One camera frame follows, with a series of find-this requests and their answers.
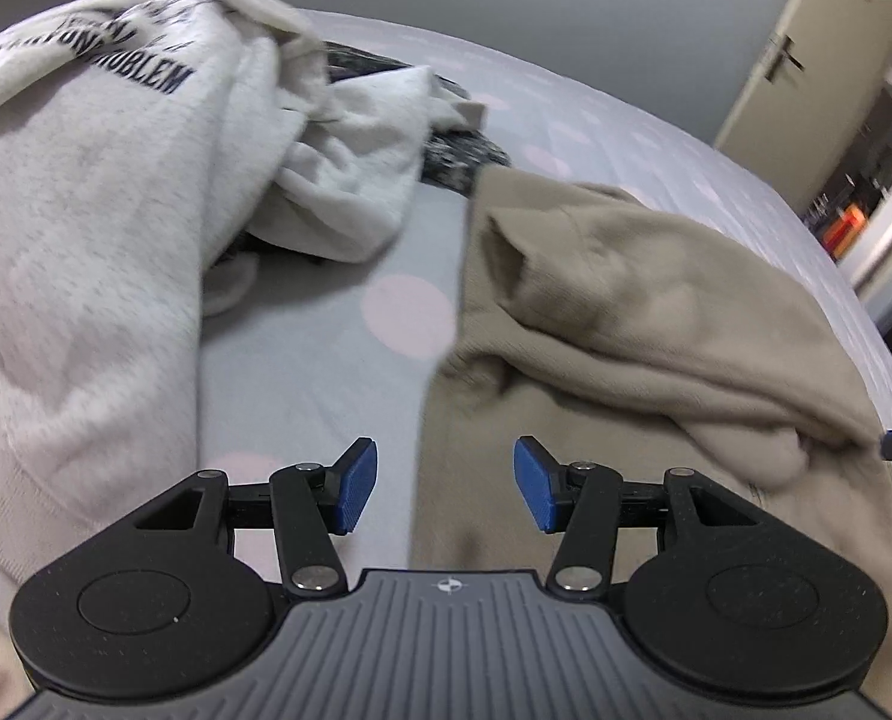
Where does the polka dot bed sheet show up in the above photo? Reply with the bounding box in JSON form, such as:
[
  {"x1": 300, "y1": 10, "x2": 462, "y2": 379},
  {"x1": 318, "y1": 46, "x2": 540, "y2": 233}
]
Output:
[{"x1": 200, "y1": 11, "x2": 892, "y2": 571}]

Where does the white printed sweatshirt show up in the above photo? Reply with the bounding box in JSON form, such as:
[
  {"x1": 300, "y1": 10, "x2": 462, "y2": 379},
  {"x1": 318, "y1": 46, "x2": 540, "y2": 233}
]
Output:
[{"x1": 0, "y1": 0, "x2": 483, "y2": 580}]

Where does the cream room door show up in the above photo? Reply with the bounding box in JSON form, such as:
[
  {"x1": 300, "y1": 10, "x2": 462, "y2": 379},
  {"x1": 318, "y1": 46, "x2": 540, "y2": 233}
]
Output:
[{"x1": 714, "y1": 0, "x2": 892, "y2": 215}]

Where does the beige fleece zip hoodie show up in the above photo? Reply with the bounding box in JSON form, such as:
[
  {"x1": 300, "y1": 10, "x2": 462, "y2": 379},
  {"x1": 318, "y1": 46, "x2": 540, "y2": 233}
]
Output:
[{"x1": 410, "y1": 167, "x2": 892, "y2": 715}]

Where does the orange chair in hallway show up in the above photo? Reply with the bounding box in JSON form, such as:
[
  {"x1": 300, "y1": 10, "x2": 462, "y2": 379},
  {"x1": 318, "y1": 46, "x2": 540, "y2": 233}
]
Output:
[{"x1": 821, "y1": 203, "x2": 867, "y2": 260}]

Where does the dark floral garment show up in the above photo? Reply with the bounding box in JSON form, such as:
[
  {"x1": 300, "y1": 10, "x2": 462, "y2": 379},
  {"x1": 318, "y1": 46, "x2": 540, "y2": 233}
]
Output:
[{"x1": 327, "y1": 43, "x2": 512, "y2": 197}]

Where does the black door handle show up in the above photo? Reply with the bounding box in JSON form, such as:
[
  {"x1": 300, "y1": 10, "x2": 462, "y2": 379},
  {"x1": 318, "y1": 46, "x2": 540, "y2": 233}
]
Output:
[{"x1": 763, "y1": 32, "x2": 804, "y2": 83}]

